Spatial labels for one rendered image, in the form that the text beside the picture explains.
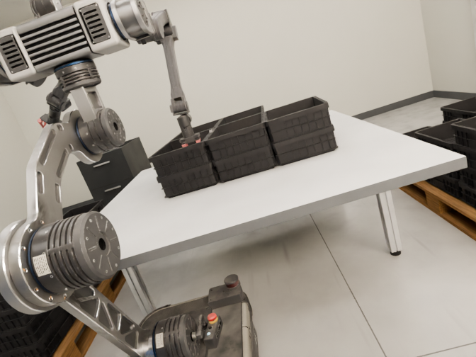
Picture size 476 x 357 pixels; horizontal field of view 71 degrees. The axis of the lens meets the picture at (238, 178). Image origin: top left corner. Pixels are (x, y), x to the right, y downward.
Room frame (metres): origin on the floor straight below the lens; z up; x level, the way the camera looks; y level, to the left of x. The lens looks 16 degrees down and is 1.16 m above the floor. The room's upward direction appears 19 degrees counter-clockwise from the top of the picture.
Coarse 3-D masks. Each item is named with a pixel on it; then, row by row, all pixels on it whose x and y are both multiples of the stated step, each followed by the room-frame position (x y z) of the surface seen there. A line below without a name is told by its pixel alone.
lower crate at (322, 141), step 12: (312, 132) 1.51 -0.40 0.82; (324, 132) 1.50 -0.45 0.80; (276, 144) 1.54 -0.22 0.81; (288, 144) 1.54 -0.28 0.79; (300, 144) 1.53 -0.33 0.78; (312, 144) 1.52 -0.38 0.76; (324, 144) 1.51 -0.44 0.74; (336, 144) 1.54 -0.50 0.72; (276, 156) 1.58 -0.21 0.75; (288, 156) 1.54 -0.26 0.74; (300, 156) 1.53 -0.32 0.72; (312, 156) 1.53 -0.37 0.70
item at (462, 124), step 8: (464, 120) 1.63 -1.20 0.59; (472, 120) 1.63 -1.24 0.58; (456, 128) 1.59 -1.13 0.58; (464, 128) 1.53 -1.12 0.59; (472, 128) 1.48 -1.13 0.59; (456, 136) 1.61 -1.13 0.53; (464, 136) 1.55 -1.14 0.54; (472, 136) 1.49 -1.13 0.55; (456, 144) 1.61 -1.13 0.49; (464, 144) 1.56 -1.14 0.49; (472, 144) 1.49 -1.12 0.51; (464, 152) 1.56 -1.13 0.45; (472, 152) 1.49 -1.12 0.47; (472, 160) 1.51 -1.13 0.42; (472, 168) 1.52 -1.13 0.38; (464, 176) 1.59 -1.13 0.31; (472, 176) 1.53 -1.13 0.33; (464, 184) 1.59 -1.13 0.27; (472, 184) 1.53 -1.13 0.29; (464, 192) 1.62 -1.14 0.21; (472, 192) 1.53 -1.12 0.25; (464, 200) 1.62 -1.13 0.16; (472, 200) 1.55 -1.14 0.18
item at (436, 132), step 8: (456, 120) 2.01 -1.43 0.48; (432, 128) 2.03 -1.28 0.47; (440, 128) 2.02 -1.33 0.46; (448, 128) 2.02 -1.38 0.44; (416, 136) 2.01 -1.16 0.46; (424, 136) 1.92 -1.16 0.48; (432, 136) 2.03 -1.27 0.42; (440, 136) 2.02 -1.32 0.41; (448, 136) 2.02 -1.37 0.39; (440, 144) 1.78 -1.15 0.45; (448, 144) 1.68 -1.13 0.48; (456, 152) 1.66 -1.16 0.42; (440, 176) 1.81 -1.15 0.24; (448, 176) 1.73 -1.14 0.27; (456, 176) 1.67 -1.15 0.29; (440, 184) 1.83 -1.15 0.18; (448, 184) 1.75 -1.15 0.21; (456, 184) 1.66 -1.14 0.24; (448, 192) 1.76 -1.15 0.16; (456, 192) 1.69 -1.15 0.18
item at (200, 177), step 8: (192, 168) 1.61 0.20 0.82; (200, 168) 1.60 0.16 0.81; (208, 168) 1.59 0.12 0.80; (168, 176) 1.63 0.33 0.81; (176, 176) 1.62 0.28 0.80; (184, 176) 1.63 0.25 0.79; (192, 176) 1.62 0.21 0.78; (200, 176) 1.61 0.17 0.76; (208, 176) 1.60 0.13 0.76; (216, 176) 1.63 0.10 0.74; (168, 184) 1.64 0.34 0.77; (176, 184) 1.63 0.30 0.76; (184, 184) 1.63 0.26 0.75; (192, 184) 1.62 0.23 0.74; (200, 184) 1.62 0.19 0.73; (208, 184) 1.61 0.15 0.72; (216, 184) 1.61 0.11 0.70; (168, 192) 1.64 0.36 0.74; (176, 192) 1.64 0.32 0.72; (184, 192) 1.62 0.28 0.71
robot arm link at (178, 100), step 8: (176, 32) 1.80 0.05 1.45; (160, 40) 1.78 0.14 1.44; (168, 40) 1.77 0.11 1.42; (168, 48) 1.75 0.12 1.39; (168, 56) 1.74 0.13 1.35; (168, 64) 1.73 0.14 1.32; (176, 64) 1.75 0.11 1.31; (168, 72) 1.72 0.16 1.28; (176, 72) 1.72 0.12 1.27; (176, 80) 1.70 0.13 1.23; (176, 88) 1.69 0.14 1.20; (176, 96) 1.67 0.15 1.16; (184, 96) 1.69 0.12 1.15; (176, 104) 1.66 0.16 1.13; (184, 104) 1.66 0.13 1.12; (176, 112) 1.67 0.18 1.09
